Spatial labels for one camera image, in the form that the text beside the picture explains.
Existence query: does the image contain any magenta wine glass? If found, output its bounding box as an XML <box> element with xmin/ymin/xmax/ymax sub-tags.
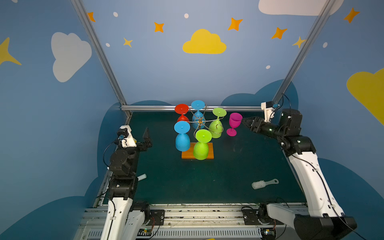
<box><xmin>227</xmin><ymin>113</ymin><xmax>243</xmax><ymax>137</ymax></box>

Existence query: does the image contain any green wine glass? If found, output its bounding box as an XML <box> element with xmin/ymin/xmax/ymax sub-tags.
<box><xmin>193</xmin><ymin>129</ymin><xmax>212</xmax><ymax>160</ymax></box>
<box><xmin>209</xmin><ymin>108</ymin><xmax>227</xmax><ymax>139</ymax></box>

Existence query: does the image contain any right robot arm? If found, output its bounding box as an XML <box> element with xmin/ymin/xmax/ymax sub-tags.
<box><xmin>242</xmin><ymin>109</ymin><xmax>357</xmax><ymax>240</ymax></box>

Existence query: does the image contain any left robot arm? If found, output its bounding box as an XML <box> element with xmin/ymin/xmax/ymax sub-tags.
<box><xmin>101</xmin><ymin>125</ymin><xmax>153</xmax><ymax>240</ymax></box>

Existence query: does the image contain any front blue wine glass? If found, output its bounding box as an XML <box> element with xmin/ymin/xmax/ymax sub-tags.
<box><xmin>174</xmin><ymin>121</ymin><xmax>191</xmax><ymax>152</ymax></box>

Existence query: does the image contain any blue wine glass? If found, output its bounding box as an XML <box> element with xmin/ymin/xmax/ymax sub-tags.
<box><xmin>191</xmin><ymin>100</ymin><xmax>206</xmax><ymax>129</ymax></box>
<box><xmin>174</xmin><ymin>121</ymin><xmax>191</xmax><ymax>152</ymax></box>

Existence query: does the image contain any red wine glass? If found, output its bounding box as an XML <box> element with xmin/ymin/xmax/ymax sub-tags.
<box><xmin>175</xmin><ymin>104</ymin><xmax>190</xmax><ymax>122</ymax></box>

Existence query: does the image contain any wooden rack base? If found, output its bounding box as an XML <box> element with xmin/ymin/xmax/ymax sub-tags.
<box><xmin>181</xmin><ymin>143</ymin><xmax>214</xmax><ymax>160</ymax></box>

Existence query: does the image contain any back blue wine glass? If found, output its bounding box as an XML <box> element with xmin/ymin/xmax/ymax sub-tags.
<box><xmin>191</xmin><ymin>100</ymin><xmax>206</xmax><ymax>129</ymax></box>

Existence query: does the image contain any light blue plastic scoop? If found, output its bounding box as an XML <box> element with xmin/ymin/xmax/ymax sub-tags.
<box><xmin>137</xmin><ymin>174</ymin><xmax>147</xmax><ymax>181</ymax></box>

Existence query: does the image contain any white scrub brush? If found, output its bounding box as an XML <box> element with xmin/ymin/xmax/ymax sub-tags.
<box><xmin>252</xmin><ymin>179</ymin><xmax>279</xmax><ymax>190</ymax></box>

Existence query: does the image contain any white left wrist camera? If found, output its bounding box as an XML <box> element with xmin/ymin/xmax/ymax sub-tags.
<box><xmin>116</xmin><ymin>125</ymin><xmax>137</xmax><ymax>149</ymax></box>

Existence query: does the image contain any horizontal aluminium back rail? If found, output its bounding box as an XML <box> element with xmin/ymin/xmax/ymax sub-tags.
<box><xmin>121</xmin><ymin>105</ymin><xmax>265</xmax><ymax>112</ymax></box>

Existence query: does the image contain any gold wire wine glass rack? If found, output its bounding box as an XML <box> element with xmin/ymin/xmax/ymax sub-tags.
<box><xmin>189</xmin><ymin>105</ymin><xmax>217</xmax><ymax>137</ymax></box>

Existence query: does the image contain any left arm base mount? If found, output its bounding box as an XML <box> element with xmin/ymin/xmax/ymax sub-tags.
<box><xmin>130</xmin><ymin>201</ymin><xmax>165</xmax><ymax>226</ymax></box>

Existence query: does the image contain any right aluminium frame post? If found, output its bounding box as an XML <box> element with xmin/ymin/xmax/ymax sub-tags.
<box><xmin>272</xmin><ymin>0</ymin><xmax>337</xmax><ymax>104</ymax></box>

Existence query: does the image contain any aluminium frame post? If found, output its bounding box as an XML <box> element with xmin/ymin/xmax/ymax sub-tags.
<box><xmin>71</xmin><ymin>0</ymin><xmax>132</xmax><ymax>120</ymax></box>
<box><xmin>272</xmin><ymin>0</ymin><xmax>337</xmax><ymax>104</ymax></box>

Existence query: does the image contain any front aluminium rail bed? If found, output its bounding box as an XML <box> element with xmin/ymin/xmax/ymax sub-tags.
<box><xmin>73</xmin><ymin>203</ymin><xmax>325</xmax><ymax>240</ymax></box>

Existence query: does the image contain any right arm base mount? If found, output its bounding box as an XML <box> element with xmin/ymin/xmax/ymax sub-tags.
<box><xmin>241</xmin><ymin>203</ymin><xmax>284</xmax><ymax>226</ymax></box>

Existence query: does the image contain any left aluminium frame post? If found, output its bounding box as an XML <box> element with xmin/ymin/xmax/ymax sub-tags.
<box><xmin>71</xmin><ymin>0</ymin><xmax>132</xmax><ymax>120</ymax></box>

